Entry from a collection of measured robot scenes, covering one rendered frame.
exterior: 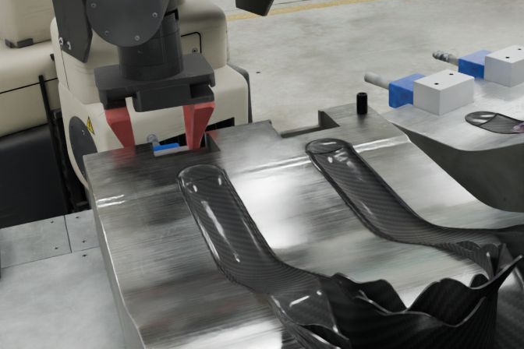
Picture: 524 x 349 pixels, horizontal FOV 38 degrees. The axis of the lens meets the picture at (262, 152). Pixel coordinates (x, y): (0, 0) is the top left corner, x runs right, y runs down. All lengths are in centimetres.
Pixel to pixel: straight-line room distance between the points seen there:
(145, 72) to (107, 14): 10
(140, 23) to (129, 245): 17
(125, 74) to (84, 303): 20
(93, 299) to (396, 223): 25
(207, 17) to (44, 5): 33
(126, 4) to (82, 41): 32
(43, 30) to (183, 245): 80
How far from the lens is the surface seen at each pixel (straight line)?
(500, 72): 86
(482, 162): 70
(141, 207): 57
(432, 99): 78
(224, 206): 57
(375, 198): 58
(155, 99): 67
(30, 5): 127
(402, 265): 41
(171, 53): 67
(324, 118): 70
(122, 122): 68
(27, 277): 69
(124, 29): 59
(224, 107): 105
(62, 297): 65
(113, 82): 68
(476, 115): 79
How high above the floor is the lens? 116
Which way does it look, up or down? 26 degrees down
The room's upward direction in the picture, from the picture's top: 4 degrees counter-clockwise
